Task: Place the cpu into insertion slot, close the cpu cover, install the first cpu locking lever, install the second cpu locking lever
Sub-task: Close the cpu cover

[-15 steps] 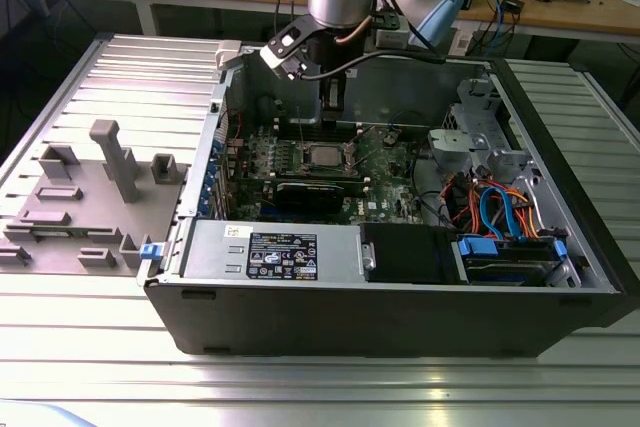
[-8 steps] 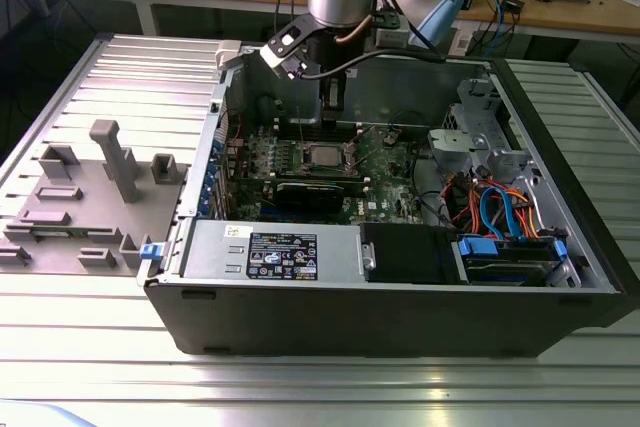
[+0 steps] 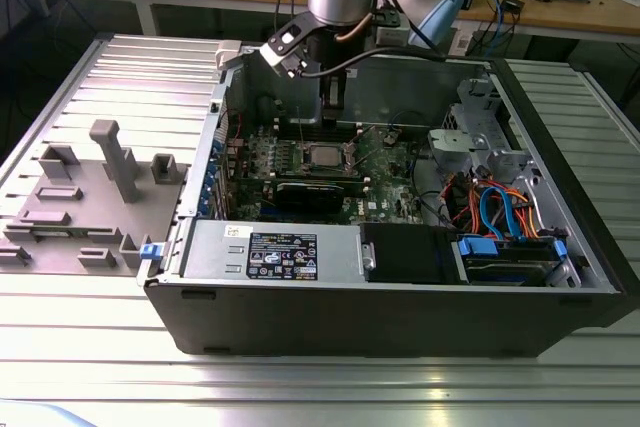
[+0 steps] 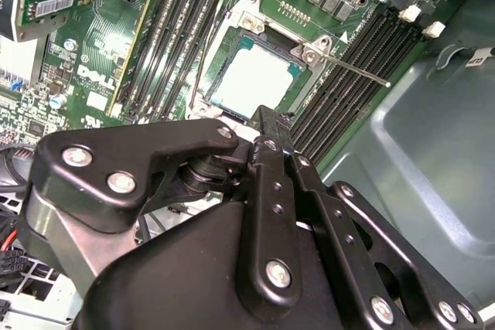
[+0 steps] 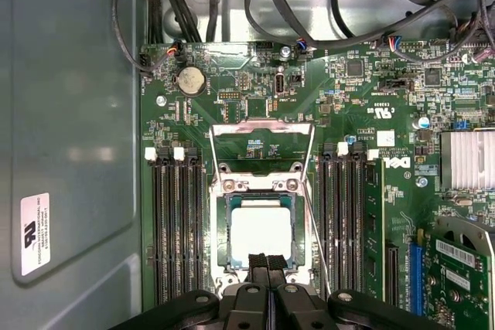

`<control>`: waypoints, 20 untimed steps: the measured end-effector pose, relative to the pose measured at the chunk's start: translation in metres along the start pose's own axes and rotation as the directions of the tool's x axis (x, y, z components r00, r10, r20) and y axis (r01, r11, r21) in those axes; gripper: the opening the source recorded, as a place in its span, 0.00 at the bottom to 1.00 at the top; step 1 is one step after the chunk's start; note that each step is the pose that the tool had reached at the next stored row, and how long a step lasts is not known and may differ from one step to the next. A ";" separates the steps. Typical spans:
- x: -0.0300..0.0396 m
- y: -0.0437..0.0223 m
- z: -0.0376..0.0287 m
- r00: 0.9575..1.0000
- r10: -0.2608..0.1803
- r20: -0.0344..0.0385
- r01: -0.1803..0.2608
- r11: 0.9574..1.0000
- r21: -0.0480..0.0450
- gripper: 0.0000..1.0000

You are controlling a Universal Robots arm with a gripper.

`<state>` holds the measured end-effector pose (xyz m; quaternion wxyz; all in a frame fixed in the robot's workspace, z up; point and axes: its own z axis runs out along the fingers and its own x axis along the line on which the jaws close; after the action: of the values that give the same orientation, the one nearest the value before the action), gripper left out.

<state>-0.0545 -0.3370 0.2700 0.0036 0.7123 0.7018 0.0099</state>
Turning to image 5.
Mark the CPU socket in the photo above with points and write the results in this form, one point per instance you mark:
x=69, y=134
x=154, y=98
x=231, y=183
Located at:
x=255, y=185

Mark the silver coin battery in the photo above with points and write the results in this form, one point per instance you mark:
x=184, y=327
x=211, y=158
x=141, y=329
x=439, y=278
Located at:
x=191, y=80

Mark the metal locking lever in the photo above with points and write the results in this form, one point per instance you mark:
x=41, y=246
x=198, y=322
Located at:
x=317, y=239

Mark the RAM slot with black clips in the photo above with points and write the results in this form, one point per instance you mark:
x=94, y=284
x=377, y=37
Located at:
x=172, y=229
x=199, y=229
x=352, y=229
x=324, y=206

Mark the silver finned heatsink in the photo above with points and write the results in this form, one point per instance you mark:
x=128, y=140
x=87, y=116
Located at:
x=468, y=160

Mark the green RAM stick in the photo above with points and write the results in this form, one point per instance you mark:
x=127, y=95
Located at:
x=374, y=229

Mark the metal socket cover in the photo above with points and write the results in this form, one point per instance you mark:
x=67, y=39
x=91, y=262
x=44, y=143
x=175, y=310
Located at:
x=232, y=128

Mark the RAM slot with white clips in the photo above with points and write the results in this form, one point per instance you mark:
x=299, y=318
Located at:
x=185, y=229
x=338, y=229
x=158, y=229

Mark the black expansion slot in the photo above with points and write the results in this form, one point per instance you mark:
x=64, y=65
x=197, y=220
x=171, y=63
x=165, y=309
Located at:
x=392, y=276

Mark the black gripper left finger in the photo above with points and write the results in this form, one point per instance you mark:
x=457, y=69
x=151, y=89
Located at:
x=247, y=307

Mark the internal USB port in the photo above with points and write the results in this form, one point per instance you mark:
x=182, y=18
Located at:
x=279, y=84

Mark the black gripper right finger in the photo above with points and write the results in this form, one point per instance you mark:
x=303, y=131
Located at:
x=294, y=307

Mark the green motherboard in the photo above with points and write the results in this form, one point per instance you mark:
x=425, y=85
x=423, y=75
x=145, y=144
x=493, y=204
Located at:
x=348, y=113

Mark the blue expansion slot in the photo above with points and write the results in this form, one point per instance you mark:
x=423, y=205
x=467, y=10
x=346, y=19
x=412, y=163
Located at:
x=417, y=279

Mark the graphics card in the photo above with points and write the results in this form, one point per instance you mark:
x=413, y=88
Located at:
x=456, y=287

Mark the white case sticker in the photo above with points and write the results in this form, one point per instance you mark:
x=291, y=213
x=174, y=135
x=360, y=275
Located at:
x=35, y=237

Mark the silver green CPU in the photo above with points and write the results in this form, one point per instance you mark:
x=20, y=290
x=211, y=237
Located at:
x=259, y=229

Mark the black open PC case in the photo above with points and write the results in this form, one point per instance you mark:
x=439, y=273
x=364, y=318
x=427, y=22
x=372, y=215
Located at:
x=77, y=113

